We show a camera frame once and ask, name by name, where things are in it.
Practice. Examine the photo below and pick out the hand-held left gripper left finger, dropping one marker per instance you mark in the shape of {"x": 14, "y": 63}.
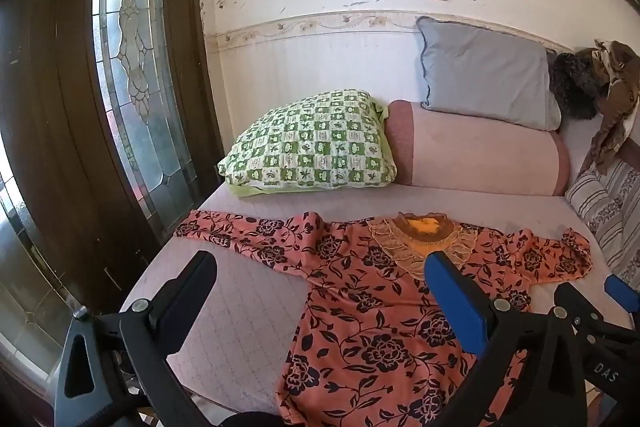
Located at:
{"x": 189, "y": 293}

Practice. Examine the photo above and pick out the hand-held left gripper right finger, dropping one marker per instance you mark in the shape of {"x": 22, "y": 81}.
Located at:
{"x": 457, "y": 302}

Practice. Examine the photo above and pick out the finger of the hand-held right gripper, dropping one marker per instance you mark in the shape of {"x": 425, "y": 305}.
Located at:
{"x": 577, "y": 307}
{"x": 622, "y": 292}

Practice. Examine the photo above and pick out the orange black floral shirt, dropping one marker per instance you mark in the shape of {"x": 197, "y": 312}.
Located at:
{"x": 380, "y": 307}

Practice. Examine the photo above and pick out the bed with pink quilted sheet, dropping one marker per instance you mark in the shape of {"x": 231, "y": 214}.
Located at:
{"x": 240, "y": 307}

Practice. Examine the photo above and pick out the striped cushion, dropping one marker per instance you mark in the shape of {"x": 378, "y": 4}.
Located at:
{"x": 607, "y": 207}

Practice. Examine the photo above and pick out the pink bolster pillow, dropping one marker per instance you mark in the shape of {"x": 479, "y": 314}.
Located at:
{"x": 475, "y": 152}

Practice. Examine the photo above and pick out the brown crumpled cloth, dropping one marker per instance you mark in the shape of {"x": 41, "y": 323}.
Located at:
{"x": 617, "y": 107}

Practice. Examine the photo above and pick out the green checkered pillow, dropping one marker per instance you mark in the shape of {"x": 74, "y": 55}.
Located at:
{"x": 310, "y": 142}

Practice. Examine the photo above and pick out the dark fuzzy cloth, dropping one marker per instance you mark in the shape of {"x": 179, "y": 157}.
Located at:
{"x": 575, "y": 84}

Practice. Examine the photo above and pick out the wooden door with stained glass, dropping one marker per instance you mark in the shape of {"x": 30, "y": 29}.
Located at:
{"x": 65, "y": 107}

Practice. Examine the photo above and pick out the grey blue pillow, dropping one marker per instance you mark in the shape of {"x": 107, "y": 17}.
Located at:
{"x": 487, "y": 67}

